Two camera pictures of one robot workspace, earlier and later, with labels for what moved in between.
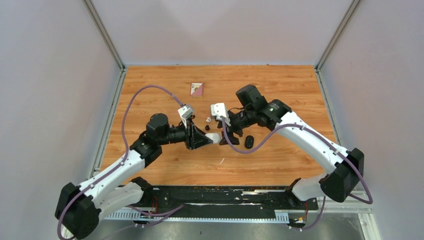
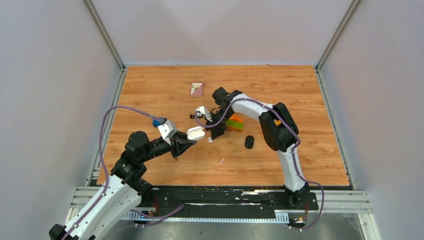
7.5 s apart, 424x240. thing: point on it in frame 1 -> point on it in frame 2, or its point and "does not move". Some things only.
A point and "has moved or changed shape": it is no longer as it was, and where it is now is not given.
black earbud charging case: (249, 141) does not move
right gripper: (233, 139) -> (217, 130)
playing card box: (197, 90) does not move
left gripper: (195, 138) -> (182, 145)
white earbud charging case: (214, 137) has moved or changed shape
